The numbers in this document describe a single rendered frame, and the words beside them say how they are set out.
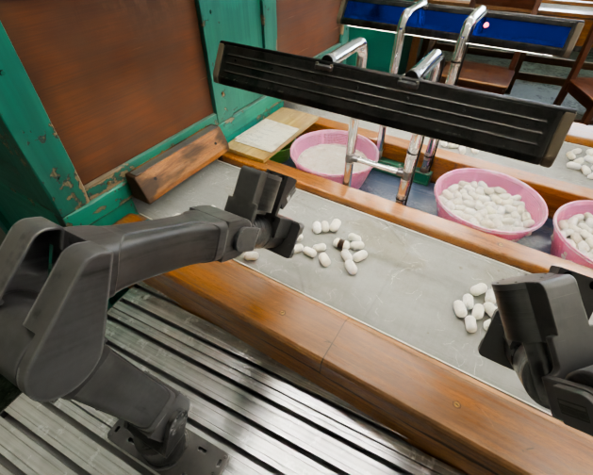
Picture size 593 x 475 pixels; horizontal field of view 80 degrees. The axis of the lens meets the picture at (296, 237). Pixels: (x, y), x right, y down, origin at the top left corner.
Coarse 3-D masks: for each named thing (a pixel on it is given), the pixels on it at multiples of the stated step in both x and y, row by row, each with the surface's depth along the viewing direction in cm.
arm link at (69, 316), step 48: (48, 240) 32; (96, 240) 30; (144, 240) 34; (192, 240) 41; (0, 288) 28; (48, 288) 27; (96, 288) 28; (48, 336) 26; (96, 336) 30; (48, 384) 27
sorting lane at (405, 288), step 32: (192, 192) 96; (224, 192) 96; (352, 224) 87; (384, 224) 87; (384, 256) 79; (416, 256) 79; (448, 256) 79; (480, 256) 79; (320, 288) 72; (352, 288) 72; (384, 288) 72; (416, 288) 72; (448, 288) 72; (384, 320) 67; (416, 320) 67; (448, 320) 67; (480, 320) 67; (448, 352) 62; (512, 384) 58
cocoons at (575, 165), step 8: (440, 144) 114; (448, 144) 112; (464, 152) 109; (472, 152) 110; (568, 152) 108; (576, 152) 109; (592, 152) 108; (576, 160) 105; (584, 160) 105; (592, 160) 105; (568, 168) 105; (576, 168) 103; (584, 168) 102; (592, 168) 103; (592, 176) 99
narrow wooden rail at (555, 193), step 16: (320, 128) 121; (336, 128) 118; (384, 144) 112; (400, 144) 110; (400, 160) 112; (448, 160) 104; (464, 160) 103; (480, 160) 103; (432, 176) 109; (480, 176) 102; (512, 176) 97; (528, 176) 97; (544, 176) 97; (544, 192) 95; (560, 192) 93; (576, 192) 92; (592, 192) 92
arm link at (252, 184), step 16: (240, 176) 52; (256, 176) 51; (272, 176) 54; (240, 192) 52; (256, 192) 52; (272, 192) 54; (224, 208) 54; (240, 208) 52; (256, 208) 52; (240, 240) 48
